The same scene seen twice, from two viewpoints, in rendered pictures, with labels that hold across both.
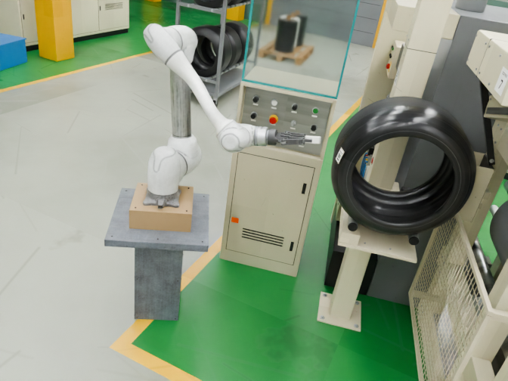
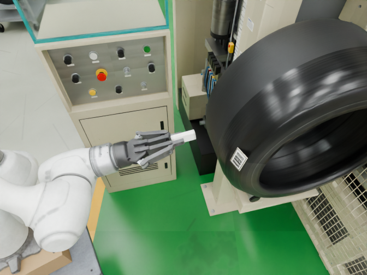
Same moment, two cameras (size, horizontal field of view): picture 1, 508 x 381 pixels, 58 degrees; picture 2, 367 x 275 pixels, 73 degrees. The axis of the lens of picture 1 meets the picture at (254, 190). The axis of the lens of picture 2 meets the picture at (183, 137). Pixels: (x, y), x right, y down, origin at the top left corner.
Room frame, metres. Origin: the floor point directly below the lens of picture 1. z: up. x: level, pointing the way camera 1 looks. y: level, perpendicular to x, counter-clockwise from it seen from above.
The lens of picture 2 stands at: (1.50, -0.06, 1.81)
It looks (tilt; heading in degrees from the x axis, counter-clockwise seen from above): 51 degrees down; 339
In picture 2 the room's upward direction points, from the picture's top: straight up
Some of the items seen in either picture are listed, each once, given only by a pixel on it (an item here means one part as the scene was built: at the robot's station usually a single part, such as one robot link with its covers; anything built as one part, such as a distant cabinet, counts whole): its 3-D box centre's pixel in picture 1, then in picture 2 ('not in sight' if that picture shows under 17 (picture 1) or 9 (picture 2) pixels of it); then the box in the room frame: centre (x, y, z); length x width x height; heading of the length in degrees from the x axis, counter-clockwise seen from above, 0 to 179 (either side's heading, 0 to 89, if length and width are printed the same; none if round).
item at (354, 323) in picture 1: (339, 310); (221, 195); (2.21, -0.65, 0.01); 0.27 x 0.27 x 0.02; 82
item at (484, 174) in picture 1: (463, 184); not in sight; (2.12, -1.05, 1.05); 0.20 x 0.15 x 0.30; 172
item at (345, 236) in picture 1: (350, 218); (236, 170); (1.98, -0.50, 0.83); 0.36 x 0.09 x 0.06; 172
